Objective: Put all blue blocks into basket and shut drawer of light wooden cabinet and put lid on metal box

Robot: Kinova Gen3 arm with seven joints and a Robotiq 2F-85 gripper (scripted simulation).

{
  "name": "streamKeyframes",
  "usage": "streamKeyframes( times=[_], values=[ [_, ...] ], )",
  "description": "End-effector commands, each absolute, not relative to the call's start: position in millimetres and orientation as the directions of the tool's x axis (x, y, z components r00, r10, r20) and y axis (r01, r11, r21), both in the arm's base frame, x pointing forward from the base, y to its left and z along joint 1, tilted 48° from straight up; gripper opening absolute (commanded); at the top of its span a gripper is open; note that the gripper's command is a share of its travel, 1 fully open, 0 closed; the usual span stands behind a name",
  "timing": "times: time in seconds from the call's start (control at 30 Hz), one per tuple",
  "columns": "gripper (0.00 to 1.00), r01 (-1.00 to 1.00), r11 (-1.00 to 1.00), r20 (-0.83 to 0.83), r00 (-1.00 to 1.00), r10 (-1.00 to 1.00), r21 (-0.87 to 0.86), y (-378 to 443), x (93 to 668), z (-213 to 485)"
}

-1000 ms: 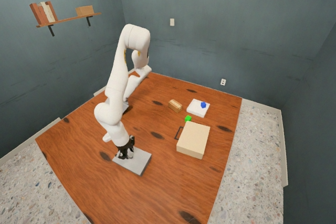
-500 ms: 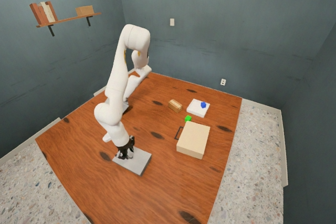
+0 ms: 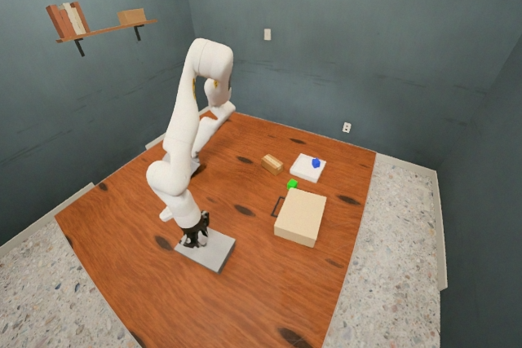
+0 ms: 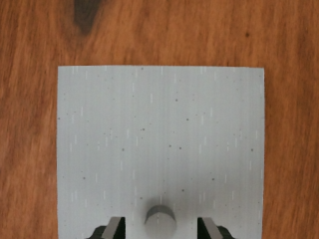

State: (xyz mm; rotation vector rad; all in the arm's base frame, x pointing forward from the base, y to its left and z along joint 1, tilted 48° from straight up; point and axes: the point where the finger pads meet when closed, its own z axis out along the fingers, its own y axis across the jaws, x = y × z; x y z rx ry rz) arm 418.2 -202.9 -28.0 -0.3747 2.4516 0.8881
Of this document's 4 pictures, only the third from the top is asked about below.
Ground green block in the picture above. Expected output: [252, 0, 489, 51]
[287, 179, 298, 190]

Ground grey square sheet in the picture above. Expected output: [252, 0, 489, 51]
[174, 227, 236, 273]

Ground blue block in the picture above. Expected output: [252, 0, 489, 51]
[312, 158, 321, 169]

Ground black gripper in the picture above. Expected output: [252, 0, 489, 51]
[179, 210, 210, 249]

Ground tan cardboard box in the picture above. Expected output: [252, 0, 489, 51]
[261, 154, 284, 176]

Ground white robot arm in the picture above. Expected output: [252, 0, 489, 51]
[147, 38, 236, 228]

